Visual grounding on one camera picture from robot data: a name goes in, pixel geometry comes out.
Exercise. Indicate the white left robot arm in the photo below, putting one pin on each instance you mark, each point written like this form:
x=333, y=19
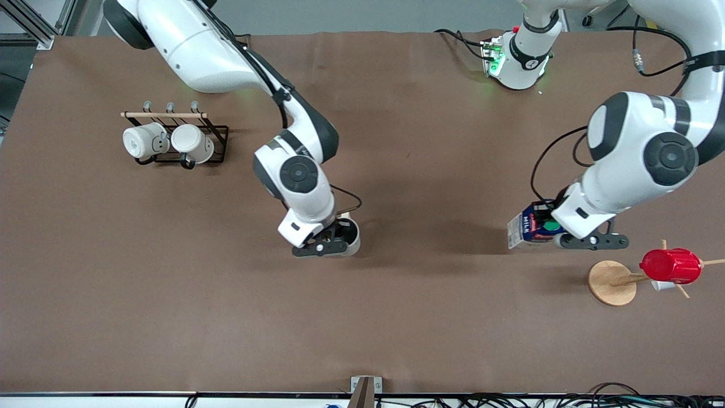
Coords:
x=634, y=147

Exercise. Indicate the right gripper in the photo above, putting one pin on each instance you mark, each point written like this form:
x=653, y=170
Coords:
x=338, y=229

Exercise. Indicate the blue and white milk carton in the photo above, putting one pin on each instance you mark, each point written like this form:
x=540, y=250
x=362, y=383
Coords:
x=524, y=229

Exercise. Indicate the small white cup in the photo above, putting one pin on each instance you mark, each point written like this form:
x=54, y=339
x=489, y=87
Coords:
x=661, y=286

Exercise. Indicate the red ribbed cup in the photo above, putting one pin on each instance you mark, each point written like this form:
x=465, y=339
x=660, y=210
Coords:
x=671, y=266

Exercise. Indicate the aluminium frame profile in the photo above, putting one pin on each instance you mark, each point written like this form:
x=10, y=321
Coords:
x=34, y=31

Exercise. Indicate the grey-inside white mug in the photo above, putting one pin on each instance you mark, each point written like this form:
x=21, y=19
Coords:
x=354, y=243

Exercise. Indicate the white mug with face print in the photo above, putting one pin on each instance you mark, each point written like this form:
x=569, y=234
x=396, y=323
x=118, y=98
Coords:
x=141, y=141

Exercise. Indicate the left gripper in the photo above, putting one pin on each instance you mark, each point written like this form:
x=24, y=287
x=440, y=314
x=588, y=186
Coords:
x=548, y=208

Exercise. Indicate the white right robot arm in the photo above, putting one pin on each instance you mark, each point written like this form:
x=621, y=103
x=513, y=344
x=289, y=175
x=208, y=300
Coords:
x=192, y=51

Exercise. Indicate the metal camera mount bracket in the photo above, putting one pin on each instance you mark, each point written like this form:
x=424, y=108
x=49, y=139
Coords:
x=365, y=394

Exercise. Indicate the wooden cup tree stand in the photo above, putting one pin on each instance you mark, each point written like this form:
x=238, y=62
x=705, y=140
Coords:
x=612, y=283

